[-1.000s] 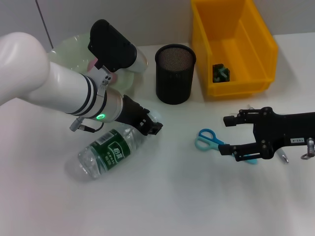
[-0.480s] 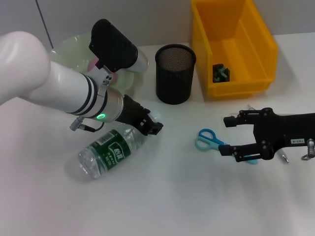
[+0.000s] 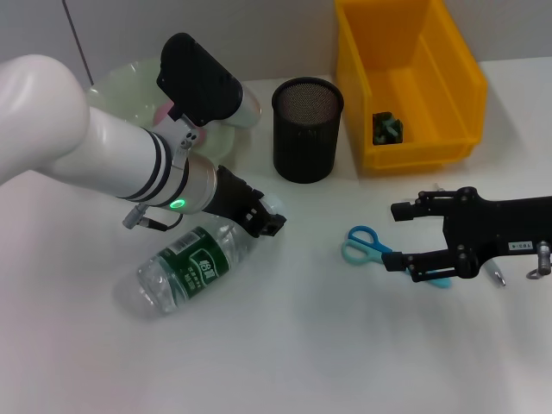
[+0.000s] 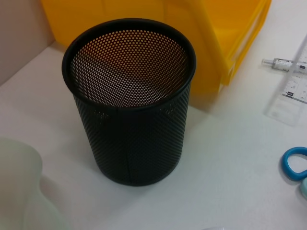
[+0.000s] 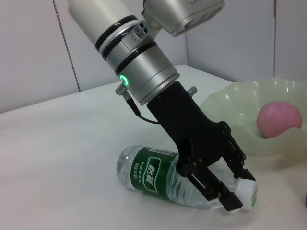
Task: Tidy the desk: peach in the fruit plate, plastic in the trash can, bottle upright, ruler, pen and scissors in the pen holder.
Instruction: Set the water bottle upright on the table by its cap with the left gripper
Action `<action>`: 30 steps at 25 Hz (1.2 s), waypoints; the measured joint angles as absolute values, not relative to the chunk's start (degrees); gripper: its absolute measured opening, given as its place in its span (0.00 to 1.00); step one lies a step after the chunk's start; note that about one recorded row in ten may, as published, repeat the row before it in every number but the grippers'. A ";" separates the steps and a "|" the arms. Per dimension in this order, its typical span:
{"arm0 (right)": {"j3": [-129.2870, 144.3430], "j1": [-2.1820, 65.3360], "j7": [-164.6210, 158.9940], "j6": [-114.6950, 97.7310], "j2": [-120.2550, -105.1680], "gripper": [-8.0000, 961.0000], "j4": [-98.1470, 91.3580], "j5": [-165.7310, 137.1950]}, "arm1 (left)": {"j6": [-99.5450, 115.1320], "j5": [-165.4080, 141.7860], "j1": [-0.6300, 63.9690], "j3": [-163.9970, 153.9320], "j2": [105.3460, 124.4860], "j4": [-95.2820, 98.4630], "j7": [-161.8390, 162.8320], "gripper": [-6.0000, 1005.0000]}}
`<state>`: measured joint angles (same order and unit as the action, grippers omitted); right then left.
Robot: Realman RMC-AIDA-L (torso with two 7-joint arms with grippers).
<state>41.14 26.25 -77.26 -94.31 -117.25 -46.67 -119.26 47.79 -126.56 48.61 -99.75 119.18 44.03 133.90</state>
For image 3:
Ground pink peach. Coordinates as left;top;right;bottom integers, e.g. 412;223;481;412
153;102;208;148

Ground green plastic wrapper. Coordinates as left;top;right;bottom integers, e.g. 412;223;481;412
371;110;405;146

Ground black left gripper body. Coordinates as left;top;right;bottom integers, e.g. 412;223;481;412
201;165;266;224

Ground black mesh pen cup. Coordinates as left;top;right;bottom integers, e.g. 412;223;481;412
271;76;345;185

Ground silver grey pen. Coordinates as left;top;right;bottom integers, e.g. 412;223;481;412
433;183;506;288

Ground blue and teal scissors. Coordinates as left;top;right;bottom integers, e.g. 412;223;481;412
342;225;453;289

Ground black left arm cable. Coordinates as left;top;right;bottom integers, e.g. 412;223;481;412
122;209;185;232

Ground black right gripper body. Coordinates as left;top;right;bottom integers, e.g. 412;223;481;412
442;185;552;280

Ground yellow plastic storage bin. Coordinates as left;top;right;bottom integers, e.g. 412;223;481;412
335;0;489;174

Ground light green wavy fruit plate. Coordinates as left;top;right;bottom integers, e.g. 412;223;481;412
85;59;260;164

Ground clear water bottle green label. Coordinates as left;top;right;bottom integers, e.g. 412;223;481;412
136;196;289;321

